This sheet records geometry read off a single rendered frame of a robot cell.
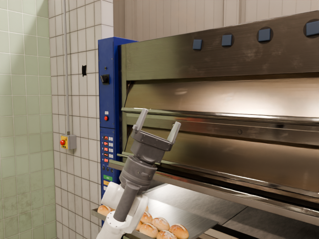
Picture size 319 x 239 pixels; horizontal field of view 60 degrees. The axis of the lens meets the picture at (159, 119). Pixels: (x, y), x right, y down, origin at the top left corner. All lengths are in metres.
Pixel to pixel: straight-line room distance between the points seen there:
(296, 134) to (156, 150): 0.59
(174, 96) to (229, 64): 0.33
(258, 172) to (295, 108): 0.29
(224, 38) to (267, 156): 0.52
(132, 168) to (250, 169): 0.61
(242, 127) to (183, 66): 0.41
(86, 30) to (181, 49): 0.82
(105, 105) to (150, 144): 1.04
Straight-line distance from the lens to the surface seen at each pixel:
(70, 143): 2.10
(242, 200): 1.12
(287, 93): 1.16
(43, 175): 2.45
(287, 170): 1.18
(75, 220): 2.35
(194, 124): 1.34
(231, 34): 1.26
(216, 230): 1.41
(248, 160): 1.23
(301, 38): 1.15
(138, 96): 1.58
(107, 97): 1.74
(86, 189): 2.12
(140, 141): 0.73
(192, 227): 1.41
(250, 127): 1.20
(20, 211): 2.45
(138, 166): 0.74
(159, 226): 1.35
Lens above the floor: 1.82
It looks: 5 degrees down
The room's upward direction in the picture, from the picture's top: straight up
